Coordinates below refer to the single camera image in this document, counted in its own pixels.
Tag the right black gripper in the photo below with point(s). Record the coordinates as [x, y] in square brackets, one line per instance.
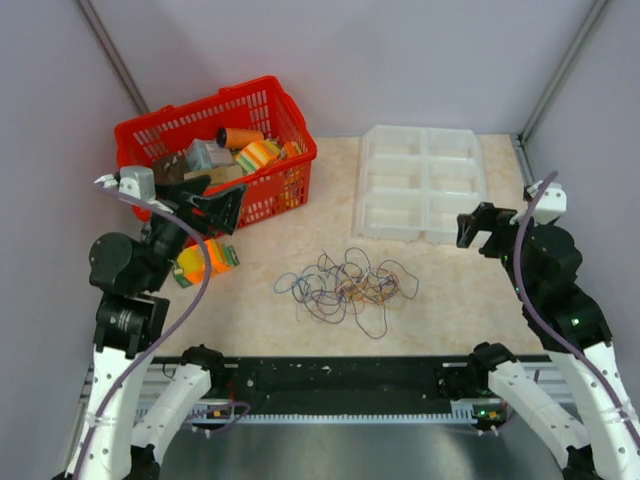
[487, 217]

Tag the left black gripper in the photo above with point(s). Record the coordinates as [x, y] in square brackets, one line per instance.
[221, 208]

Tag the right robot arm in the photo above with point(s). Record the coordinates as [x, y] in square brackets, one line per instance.
[600, 441]

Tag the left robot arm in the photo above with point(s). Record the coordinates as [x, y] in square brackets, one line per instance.
[115, 442]

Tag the beige carton box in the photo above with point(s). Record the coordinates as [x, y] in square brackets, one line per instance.
[213, 177]

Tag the teal grey box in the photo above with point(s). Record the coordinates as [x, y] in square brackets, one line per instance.
[205, 154]

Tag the brown round item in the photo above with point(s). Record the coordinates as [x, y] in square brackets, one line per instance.
[170, 169]

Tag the striped yellow green box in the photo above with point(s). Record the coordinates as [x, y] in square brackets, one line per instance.
[258, 155]

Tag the clear compartment tray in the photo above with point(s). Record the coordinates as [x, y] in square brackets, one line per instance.
[413, 182]

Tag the orange yellow box on table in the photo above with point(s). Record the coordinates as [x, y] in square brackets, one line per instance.
[190, 266]

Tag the red plastic basket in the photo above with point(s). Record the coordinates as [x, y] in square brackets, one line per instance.
[260, 104]

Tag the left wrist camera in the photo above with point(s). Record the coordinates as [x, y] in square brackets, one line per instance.
[133, 181]

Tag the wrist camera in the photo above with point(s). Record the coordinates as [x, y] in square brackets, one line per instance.
[133, 181]
[551, 206]

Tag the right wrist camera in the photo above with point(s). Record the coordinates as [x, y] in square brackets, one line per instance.
[551, 206]

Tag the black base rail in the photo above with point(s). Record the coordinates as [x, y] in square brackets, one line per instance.
[348, 385]

